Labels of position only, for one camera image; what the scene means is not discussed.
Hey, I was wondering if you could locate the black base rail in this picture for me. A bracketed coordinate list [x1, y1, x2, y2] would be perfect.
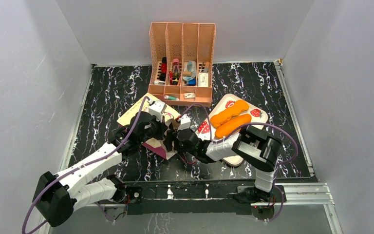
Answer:
[126, 179, 287, 215]

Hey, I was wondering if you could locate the green tube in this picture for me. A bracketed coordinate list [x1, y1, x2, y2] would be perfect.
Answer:
[164, 95, 180, 101]

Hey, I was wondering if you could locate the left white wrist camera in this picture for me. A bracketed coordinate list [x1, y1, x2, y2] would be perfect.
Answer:
[148, 100, 167, 122]

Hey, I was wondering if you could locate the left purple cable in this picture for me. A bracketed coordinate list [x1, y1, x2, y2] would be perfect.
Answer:
[21, 96, 150, 234]

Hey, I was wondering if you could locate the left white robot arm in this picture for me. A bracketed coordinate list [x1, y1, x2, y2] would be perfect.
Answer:
[33, 111, 168, 227]

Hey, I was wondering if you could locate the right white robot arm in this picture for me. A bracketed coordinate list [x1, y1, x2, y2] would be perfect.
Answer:
[164, 125, 282, 203]

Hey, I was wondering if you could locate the pink desk organizer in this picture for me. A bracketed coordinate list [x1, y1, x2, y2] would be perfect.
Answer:
[148, 22, 216, 107]

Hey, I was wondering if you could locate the orange baguette bread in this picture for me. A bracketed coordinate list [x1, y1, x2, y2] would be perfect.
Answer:
[215, 114, 252, 138]

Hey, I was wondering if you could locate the pink capped bottle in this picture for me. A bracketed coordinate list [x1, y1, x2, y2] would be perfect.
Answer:
[170, 58, 180, 85]

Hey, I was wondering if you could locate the long twisted orange bread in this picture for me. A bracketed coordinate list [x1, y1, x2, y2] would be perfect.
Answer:
[210, 100, 249, 128]

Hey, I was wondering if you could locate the white small box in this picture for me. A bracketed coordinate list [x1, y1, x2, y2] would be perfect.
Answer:
[197, 73, 209, 87]

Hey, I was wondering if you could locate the red black bottle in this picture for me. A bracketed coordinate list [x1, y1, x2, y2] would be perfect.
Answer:
[158, 57, 167, 81]

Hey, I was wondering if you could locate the white strawberry tray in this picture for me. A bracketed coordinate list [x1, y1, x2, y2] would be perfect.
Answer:
[195, 94, 269, 168]

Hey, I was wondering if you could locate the small white card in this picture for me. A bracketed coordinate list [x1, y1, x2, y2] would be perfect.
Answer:
[184, 93, 195, 99]

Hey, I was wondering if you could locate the pink and cream paper bag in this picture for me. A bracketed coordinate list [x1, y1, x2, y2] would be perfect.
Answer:
[116, 93, 198, 165]

